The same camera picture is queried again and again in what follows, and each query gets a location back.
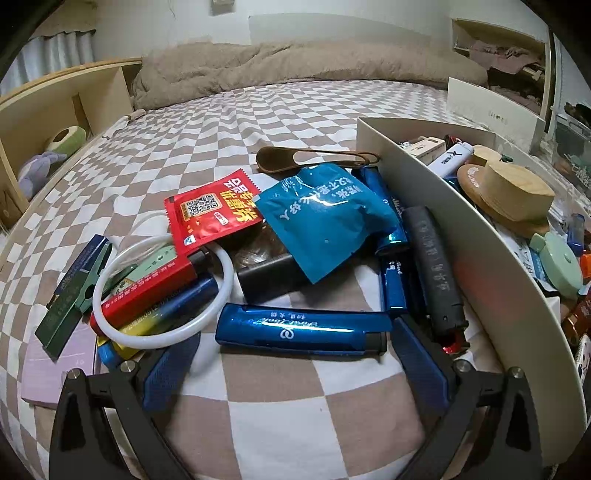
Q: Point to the white headboard panel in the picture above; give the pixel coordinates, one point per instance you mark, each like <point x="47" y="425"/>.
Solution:
<point x="323" y="30"/>

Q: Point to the dark cloth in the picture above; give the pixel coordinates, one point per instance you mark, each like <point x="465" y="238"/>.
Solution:
<point x="577" y="110"/>

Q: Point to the red foil packet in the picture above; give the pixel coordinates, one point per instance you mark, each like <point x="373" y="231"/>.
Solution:
<point x="212" y="212"/>

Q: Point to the glossy blue lighter white print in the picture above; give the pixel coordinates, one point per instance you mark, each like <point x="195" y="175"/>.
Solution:
<point x="300" y="330"/>

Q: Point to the blue and yellow lighter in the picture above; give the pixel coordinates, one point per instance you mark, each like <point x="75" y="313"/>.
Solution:
<point x="152" y="321"/>

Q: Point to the dark grey case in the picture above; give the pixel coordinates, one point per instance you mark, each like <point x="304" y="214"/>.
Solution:
<point x="268" y="277"/>

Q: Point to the checkered bed sheet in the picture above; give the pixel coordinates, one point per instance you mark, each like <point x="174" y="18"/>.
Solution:
<point x="207" y="138"/>

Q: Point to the white shoe box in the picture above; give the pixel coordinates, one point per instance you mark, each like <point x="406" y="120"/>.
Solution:
<point x="489" y="106"/>

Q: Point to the white cardboard box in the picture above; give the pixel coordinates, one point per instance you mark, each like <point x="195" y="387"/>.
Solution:
<point x="485" y="277"/>

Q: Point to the mint green round lidded pot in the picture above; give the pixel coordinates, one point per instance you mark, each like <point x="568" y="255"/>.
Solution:
<point x="558" y="263"/>

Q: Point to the beige cartoon print valance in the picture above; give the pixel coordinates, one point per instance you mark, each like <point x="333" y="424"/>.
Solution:
<point x="69" y="21"/>

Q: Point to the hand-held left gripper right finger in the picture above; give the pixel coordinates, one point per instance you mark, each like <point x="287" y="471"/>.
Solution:
<point x="420" y="369"/>

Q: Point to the white window blind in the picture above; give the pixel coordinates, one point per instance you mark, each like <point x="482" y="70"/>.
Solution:
<point x="568" y="69"/>

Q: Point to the pile of clothes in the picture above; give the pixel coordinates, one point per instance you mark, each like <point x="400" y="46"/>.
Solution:
<point x="503" y="60"/>

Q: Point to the purple notepad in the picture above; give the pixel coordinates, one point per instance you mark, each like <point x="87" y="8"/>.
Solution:
<point x="46" y="369"/>

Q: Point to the clear plastic storage bin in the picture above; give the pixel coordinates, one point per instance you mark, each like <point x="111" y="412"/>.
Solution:
<point x="572" y="147"/>

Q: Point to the large oval wooden box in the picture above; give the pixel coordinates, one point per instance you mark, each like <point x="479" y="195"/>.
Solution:
<point x="517" y="191"/>

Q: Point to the green plush toy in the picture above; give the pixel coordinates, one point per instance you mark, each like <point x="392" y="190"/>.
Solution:
<point x="69" y="138"/>

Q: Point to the blue foil packet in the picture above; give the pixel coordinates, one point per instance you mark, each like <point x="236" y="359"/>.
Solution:
<point x="323" y="217"/>

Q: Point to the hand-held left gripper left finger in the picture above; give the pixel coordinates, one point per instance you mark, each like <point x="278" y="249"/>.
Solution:
<point x="166" y="374"/>

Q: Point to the purple plush toy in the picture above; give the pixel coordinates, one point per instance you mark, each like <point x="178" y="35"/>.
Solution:
<point x="39" y="168"/>

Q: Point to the black lighter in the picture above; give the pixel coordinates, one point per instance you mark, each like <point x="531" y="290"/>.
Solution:
<point x="434" y="277"/>

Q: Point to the round cork coaster green dinosaur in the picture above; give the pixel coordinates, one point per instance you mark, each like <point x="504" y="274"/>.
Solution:
<point x="471" y="177"/>

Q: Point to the small oval wooden box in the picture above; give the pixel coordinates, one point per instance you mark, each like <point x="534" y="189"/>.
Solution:
<point x="482" y="154"/>

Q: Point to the plain red lighter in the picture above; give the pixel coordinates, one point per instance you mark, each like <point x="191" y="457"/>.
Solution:
<point x="143" y="288"/>

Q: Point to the cream lighter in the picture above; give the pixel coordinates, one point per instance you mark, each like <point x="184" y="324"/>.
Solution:
<point x="422" y="147"/>

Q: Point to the beige duvet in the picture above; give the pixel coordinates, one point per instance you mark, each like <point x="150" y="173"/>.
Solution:
<point x="277" y="64"/>

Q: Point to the grey curtain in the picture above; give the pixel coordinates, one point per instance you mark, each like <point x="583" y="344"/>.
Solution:
<point x="51" y="55"/>

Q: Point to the wooden bedside shelf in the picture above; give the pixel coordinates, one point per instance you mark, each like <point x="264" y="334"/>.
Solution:
<point x="46" y="106"/>

